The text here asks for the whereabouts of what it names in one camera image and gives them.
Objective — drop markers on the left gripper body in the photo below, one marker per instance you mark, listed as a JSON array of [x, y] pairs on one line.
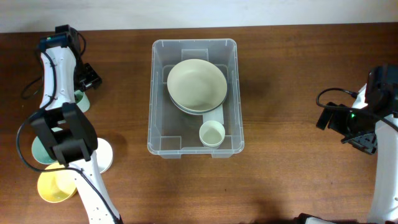
[[87, 76]]

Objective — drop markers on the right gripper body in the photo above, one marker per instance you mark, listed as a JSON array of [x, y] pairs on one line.
[[356, 127]]

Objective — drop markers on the green plastic cup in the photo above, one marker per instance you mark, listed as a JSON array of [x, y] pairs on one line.
[[82, 101]]

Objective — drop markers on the cream plastic cup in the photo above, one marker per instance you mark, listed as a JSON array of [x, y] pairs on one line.
[[212, 132]]

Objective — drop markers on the grey plastic cup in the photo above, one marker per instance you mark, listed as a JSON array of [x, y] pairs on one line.
[[212, 146]]

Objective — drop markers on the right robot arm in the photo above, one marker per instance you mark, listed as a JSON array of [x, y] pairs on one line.
[[378, 98]]

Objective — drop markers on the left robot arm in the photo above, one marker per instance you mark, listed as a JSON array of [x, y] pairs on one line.
[[64, 130]]

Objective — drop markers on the white small bowl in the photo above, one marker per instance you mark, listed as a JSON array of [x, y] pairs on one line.
[[104, 155]]

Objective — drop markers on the green small bowl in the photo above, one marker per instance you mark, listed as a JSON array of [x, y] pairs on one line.
[[40, 154]]

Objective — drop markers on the clear plastic storage bin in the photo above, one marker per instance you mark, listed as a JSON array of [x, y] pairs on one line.
[[173, 133]]

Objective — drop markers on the yellow small bowl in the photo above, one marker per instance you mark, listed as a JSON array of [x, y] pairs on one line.
[[56, 186]]

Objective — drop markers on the white label in bin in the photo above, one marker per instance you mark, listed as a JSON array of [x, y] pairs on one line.
[[214, 115]]

